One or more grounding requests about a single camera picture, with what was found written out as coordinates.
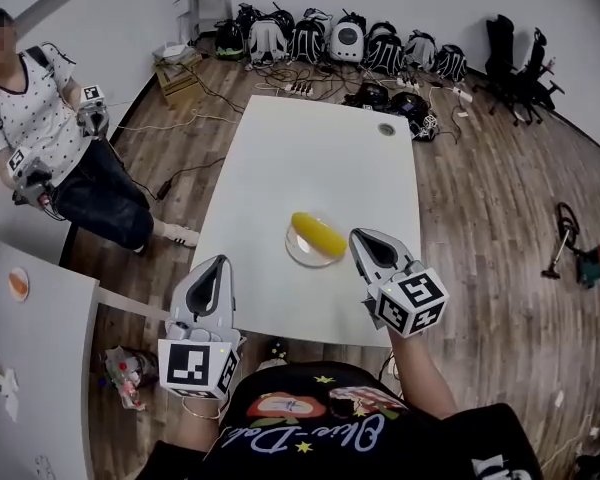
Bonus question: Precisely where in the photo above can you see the thin gold bracelet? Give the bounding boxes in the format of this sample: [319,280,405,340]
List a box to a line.
[181,396,223,421]

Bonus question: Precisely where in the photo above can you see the brown cardboard box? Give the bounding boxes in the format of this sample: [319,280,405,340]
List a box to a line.
[154,53,207,110]

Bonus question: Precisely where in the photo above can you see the black power adapter with cable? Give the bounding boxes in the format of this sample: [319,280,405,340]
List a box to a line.
[129,157,227,203]

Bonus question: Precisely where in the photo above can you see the yellow corn cob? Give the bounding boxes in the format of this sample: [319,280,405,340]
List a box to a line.
[290,211,349,260]

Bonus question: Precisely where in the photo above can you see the row of backpacks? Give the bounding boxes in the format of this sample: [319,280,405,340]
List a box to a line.
[213,1,469,83]

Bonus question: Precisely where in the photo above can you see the small plate with orange food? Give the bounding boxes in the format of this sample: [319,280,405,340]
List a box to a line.
[7,266,32,303]

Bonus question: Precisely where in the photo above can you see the crumpled white paper scraps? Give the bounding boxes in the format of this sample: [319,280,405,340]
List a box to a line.
[0,351,22,423]

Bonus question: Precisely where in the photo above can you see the person's right forearm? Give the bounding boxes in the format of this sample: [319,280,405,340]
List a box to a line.
[386,326,460,421]

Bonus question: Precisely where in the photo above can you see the green and red vacuum cleaner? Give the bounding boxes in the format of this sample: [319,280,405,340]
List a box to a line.
[540,201,600,290]

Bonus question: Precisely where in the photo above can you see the person's left forearm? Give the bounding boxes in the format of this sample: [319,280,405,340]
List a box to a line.
[171,395,233,453]

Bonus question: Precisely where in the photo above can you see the black office chair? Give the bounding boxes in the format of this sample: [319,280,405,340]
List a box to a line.
[472,13,531,119]
[514,26,567,127]

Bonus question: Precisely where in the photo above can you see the clear glass plate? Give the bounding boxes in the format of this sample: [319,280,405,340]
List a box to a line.
[283,215,350,270]

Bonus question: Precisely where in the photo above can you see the black headset gear pile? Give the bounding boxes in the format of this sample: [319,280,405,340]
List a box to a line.
[342,81,440,143]

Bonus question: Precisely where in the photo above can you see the white step ladder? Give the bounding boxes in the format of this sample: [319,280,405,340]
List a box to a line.
[172,0,233,45]

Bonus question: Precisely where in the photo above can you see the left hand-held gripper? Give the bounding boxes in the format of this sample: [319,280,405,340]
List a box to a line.
[157,254,247,402]

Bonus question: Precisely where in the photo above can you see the person's black printed t-shirt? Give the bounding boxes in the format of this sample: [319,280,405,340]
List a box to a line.
[133,360,544,480]

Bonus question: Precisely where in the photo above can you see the clear plastic rubbish bag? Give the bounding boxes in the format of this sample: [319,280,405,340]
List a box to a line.
[103,344,160,412]

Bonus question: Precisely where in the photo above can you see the white router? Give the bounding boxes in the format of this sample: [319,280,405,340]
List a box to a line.
[151,41,202,67]

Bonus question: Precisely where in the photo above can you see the tangle of floor cables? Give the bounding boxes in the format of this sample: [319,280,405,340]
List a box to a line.
[179,57,476,144]

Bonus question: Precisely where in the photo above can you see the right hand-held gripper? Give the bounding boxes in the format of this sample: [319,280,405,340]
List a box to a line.
[348,226,452,340]

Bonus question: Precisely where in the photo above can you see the white side table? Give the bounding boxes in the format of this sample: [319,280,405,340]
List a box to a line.
[0,236,102,480]

